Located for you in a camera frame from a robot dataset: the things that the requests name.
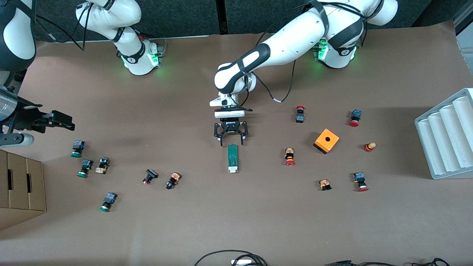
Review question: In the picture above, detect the green circuit board module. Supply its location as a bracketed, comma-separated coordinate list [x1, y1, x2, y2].
[227, 144, 239, 174]

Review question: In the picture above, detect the green pushbutton with blue block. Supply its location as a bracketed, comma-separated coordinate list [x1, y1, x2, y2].
[71, 140, 86, 158]
[99, 192, 118, 212]
[77, 159, 93, 178]

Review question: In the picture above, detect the black pushbutton with white-orange block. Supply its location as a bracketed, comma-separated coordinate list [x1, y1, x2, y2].
[95, 157, 110, 174]

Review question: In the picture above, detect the brown cardboard box with slots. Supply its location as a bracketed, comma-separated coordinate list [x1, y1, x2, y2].
[0, 149, 47, 231]

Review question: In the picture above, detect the black pushbutton with orange block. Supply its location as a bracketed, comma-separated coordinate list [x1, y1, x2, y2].
[166, 172, 182, 190]

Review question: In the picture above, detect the black square pushbutton red tip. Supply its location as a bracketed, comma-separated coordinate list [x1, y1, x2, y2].
[143, 169, 159, 185]

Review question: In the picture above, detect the light grey ribbed tray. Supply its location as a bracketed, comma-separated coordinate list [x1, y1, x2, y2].
[415, 88, 473, 180]

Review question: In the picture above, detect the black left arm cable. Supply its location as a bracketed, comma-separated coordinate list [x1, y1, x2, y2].
[254, 59, 296, 104]

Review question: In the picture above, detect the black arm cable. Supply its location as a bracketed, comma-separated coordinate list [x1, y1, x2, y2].
[34, 0, 91, 50]
[254, 59, 296, 104]

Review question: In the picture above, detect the orange button enclosure box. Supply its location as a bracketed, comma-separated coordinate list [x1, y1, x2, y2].
[313, 128, 340, 154]

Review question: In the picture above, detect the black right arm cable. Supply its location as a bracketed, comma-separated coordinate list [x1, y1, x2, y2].
[34, 0, 91, 50]

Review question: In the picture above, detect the black vertical post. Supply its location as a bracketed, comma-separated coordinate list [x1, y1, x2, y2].
[215, 0, 227, 35]

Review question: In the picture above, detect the black arched table cable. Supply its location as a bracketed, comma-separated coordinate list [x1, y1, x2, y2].
[194, 250, 267, 266]

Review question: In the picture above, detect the black cable bundle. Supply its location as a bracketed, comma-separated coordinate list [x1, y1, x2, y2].
[231, 254, 266, 266]

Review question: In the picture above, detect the black cable with connector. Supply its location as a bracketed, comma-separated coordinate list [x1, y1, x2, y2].
[327, 260, 411, 266]

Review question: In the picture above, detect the black coiled cable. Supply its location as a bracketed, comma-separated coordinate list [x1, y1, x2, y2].
[412, 258, 450, 266]

